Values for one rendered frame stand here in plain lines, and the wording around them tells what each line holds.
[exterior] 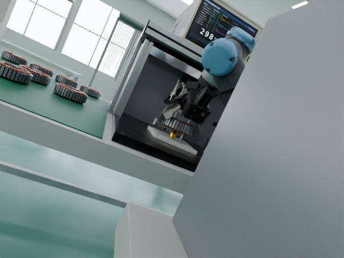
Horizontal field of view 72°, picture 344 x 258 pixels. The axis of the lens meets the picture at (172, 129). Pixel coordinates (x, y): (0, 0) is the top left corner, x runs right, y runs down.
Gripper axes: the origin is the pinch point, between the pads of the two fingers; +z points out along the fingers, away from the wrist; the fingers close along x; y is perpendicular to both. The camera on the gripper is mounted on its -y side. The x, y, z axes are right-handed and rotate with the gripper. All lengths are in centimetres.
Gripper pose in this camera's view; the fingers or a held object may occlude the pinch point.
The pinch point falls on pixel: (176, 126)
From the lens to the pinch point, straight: 79.6
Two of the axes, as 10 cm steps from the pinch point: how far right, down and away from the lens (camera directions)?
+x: 8.8, 3.8, 3.0
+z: -4.8, 6.9, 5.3
